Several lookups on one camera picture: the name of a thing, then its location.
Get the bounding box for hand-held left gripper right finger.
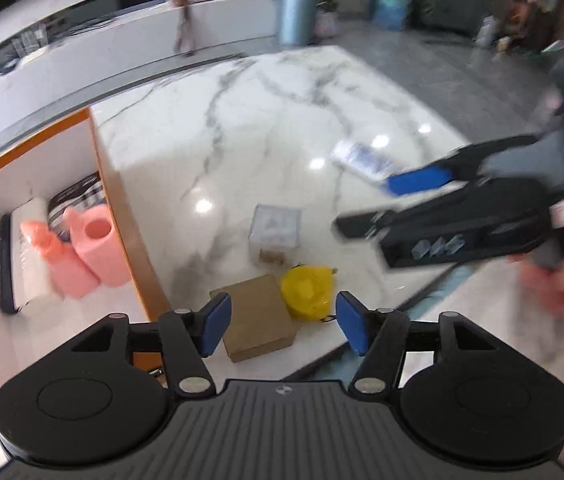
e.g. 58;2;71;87
335;290;501;395

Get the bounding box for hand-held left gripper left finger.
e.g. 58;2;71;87
69;291;233;399

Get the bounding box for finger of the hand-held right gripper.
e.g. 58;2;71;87
334;185;485;242
385;134;546;198

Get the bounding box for blue white packet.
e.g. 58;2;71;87
330;140;399;184

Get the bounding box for pink bottle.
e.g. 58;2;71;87
19;220;101;299

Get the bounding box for long white box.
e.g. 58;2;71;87
8;197;64;307

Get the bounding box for orange-rimmed white cardboard box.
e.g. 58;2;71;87
0;107;174;431

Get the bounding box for person's right hand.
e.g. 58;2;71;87
508;224;564;320

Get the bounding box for brown cardboard box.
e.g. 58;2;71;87
209;274;301;364

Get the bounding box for yellow plastic bag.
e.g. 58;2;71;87
281;264;338;322

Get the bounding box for clear plastic box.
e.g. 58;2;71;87
248;203;304;266

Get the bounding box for blue water jug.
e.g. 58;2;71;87
373;0;411;31

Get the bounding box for black white checkered pouch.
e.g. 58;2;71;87
47;172;109;241

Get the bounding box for grey trash bin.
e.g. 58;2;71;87
276;0;321;47

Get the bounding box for dark brown figure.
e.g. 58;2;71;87
171;0;199;57

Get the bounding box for white reception counter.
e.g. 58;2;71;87
0;0;283;128

